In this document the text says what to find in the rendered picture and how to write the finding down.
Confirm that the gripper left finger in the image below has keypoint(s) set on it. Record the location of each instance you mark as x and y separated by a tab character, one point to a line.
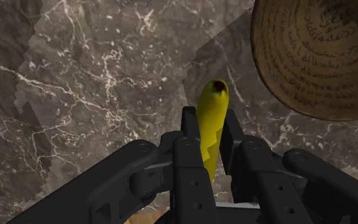
135	173

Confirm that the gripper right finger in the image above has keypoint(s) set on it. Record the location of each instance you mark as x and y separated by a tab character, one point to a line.
278	173

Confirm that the yellow banana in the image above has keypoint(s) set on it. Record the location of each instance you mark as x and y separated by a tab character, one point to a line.
212	124

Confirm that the brown woven basket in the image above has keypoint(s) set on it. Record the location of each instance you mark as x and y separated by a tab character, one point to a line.
318	56

